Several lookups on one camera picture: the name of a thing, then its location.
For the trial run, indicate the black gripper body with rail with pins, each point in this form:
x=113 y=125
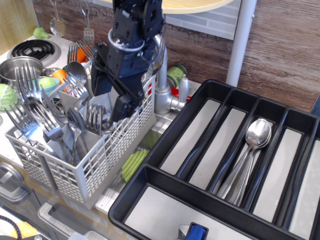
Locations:
x=124 y=69

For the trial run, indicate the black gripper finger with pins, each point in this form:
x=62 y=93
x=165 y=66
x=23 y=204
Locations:
x=100 y=83
x=124 y=107

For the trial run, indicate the big steel spoon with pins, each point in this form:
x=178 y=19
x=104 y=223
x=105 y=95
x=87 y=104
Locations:
x=97 y=119

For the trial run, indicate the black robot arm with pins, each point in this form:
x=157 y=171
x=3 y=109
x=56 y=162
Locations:
x=132 y=44

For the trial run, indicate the steel spoon in basket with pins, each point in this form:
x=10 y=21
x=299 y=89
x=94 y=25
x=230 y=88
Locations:
x=77 y=70

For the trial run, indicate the grey plastic cutlery basket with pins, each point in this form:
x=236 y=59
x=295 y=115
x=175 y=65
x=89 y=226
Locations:
x=102 y=157

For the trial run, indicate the black cutlery tray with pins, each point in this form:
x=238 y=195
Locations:
x=177 y=183

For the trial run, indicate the silver toy faucet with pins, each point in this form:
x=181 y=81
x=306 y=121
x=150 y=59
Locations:
x=164 y=101

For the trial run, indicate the orange toy carrot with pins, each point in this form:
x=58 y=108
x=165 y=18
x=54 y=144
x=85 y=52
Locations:
x=59 y=74

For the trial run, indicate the steel forks at faucet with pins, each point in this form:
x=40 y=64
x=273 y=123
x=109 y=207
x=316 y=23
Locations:
x=157 y=61

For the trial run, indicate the hanging small spatula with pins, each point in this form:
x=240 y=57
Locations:
x=88 y=32

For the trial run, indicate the green toy can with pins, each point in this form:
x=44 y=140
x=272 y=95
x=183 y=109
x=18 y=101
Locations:
x=174 y=75

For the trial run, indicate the green striped toy vegetable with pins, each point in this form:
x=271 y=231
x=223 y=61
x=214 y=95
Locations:
x=132 y=164

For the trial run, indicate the green ball in bowl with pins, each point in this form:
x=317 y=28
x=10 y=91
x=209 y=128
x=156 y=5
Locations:
x=48 y=82

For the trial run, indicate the steel fork front middle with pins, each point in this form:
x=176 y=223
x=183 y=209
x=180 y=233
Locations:
x=48 y=124

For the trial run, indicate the steel fork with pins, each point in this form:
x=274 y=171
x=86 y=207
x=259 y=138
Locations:
x=48 y=124
x=28 y=127
x=27 y=82

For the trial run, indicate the black stove burner coil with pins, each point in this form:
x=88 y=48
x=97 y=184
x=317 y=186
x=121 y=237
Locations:
x=34 y=48

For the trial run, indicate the hanging skimmer ladle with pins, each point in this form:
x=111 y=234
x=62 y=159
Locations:
x=57 y=26

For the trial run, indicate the steel fork far left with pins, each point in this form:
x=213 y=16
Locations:
x=27 y=82

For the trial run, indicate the round wooden shelf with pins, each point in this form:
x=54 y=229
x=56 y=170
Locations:
x=191 y=6

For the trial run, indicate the green toy broccoli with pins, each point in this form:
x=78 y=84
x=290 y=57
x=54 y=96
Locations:
x=40 y=34

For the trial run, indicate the steel fork front left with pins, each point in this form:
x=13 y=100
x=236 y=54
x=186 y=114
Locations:
x=28 y=127

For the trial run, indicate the steel pot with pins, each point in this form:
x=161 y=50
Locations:
x=9 y=67

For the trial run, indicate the green toy cabbage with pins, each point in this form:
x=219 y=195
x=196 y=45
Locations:
x=8 y=97

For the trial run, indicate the stack of steel spoons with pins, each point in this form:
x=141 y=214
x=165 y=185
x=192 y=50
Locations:
x=233 y=188

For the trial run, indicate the blue object at bottom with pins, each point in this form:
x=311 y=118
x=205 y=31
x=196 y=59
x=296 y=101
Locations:
x=193 y=231

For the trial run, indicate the yellow toy at bottom left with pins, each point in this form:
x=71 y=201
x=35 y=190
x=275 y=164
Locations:
x=27 y=230

